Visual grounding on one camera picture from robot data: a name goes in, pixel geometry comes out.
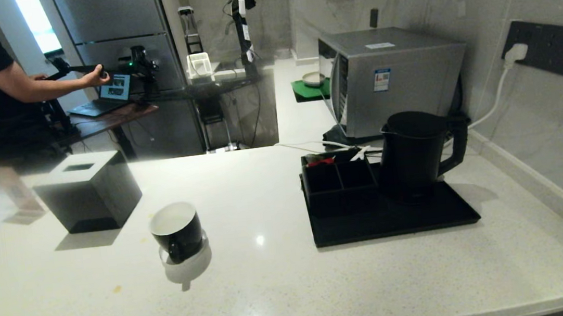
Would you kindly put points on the red tea bag packet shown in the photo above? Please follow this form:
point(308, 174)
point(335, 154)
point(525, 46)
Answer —
point(319, 162)

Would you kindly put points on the black cup white inside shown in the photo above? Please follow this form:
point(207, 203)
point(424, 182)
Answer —
point(178, 231)

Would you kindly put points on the black electric kettle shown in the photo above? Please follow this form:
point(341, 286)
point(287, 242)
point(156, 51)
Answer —
point(412, 157)

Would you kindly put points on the black compartment organizer box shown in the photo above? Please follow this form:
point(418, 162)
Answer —
point(338, 175)

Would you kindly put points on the green mat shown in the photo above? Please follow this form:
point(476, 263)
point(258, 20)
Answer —
point(310, 90)

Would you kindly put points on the small grey bowl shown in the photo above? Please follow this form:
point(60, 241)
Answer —
point(313, 78)

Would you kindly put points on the white basket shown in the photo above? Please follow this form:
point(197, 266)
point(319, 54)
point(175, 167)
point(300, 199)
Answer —
point(198, 65)

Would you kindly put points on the black serving tray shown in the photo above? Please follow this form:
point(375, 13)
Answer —
point(397, 214)

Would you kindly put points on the silver microwave oven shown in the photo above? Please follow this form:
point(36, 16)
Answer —
point(389, 84)

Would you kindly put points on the wooden desk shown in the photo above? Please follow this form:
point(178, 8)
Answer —
point(105, 121)

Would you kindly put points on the silver refrigerator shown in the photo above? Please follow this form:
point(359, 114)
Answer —
point(120, 65)

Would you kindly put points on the laptop computer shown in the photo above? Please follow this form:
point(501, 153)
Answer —
point(103, 97)

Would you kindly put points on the grey tissue box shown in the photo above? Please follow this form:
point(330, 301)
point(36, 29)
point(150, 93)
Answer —
point(89, 194)

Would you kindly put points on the white power plug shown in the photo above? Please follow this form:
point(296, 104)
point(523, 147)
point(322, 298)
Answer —
point(514, 54)

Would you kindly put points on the black wall socket panel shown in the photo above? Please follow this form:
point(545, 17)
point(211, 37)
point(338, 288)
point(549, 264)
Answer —
point(547, 46)

